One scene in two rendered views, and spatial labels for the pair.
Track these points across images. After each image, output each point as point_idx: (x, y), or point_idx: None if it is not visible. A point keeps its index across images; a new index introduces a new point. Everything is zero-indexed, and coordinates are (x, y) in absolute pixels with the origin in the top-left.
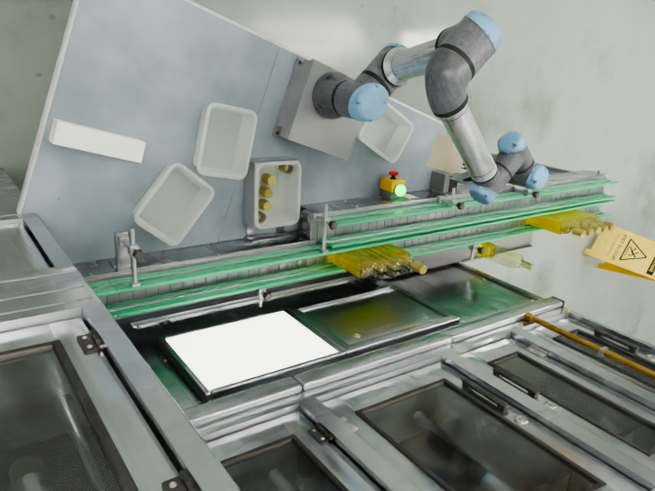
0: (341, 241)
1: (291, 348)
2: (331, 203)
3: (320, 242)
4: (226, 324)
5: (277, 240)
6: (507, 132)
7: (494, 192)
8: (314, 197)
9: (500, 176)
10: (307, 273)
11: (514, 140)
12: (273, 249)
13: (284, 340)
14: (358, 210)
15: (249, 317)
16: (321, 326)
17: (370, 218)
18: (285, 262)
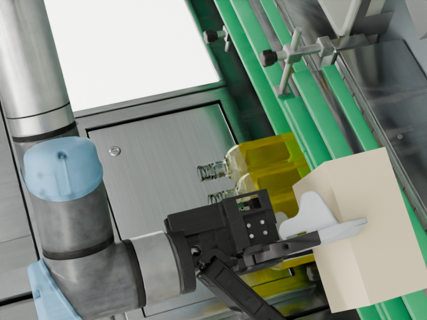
0: (311, 121)
1: (99, 63)
2: (422, 97)
3: None
4: (187, 11)
5: (325, 30)
6: (82, 145)
7: (19, 168)
8: (426, 60)
9: (23, 162)
10: (272, 94)
11: (36, 148)
12: (288, 21)
13: (124, 60)
14: (380, 137)
15: (203, 36)
16: (151, 111)
17: (335, 149)
18: (245, 33)
